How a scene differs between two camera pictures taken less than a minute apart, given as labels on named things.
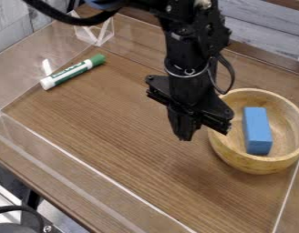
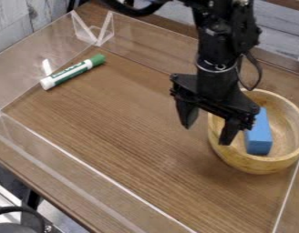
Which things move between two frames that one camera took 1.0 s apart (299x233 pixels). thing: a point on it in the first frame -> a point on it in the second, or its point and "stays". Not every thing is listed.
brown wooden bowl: (287, 129) stays
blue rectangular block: (258, 131) stays
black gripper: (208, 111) -> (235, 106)
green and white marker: (76, 68) stays
